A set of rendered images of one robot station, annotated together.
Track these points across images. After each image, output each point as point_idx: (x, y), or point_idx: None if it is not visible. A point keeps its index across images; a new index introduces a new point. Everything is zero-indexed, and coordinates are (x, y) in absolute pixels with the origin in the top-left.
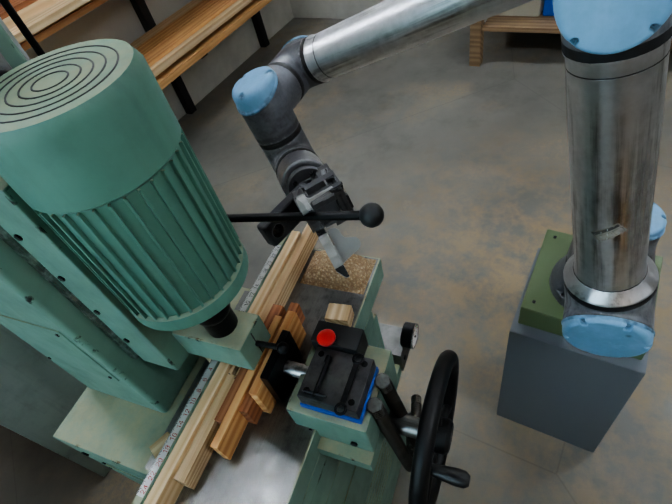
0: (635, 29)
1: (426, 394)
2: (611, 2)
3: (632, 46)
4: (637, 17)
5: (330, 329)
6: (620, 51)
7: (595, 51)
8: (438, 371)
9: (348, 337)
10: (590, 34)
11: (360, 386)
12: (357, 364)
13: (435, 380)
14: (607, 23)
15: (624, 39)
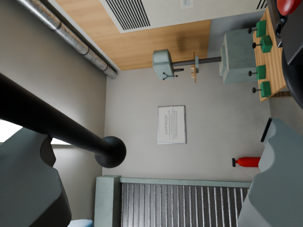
0: (85, 221)
1: (292, 71)
2: (69, 225)
3: (92, 221)
4: (81, 221)
5: (289, 10)
6: (92, 222)
7: (86, 225)
8: (298, 99)
9: (291, 34)
10: (77, 226)
11: (271, 12)
12: (276, 23)
13: (291, 88)
14: (76, 224)
15: (87, 222)
